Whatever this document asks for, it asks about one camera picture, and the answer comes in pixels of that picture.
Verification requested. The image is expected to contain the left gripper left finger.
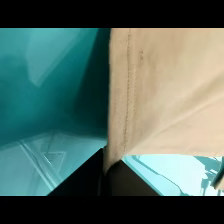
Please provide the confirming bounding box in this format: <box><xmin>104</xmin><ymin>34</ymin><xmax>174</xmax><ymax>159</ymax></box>
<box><xmin>47</xmin><ymin>147</ymin><xmax>105</xmax><ymax>197</ymax></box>

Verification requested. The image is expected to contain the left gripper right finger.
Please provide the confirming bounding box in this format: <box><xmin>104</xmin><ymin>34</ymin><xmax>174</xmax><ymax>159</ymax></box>
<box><xmin>105</xmin><ymin>159</ymin><xmax>162</xmax><ymax>197</ymax></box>

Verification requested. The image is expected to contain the beige garment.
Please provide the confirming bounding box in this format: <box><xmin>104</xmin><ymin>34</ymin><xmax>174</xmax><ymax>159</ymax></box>
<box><xmin>102</xmin><ymin>28</ymin><xmax>224</xmax><ymax>176</ymax></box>

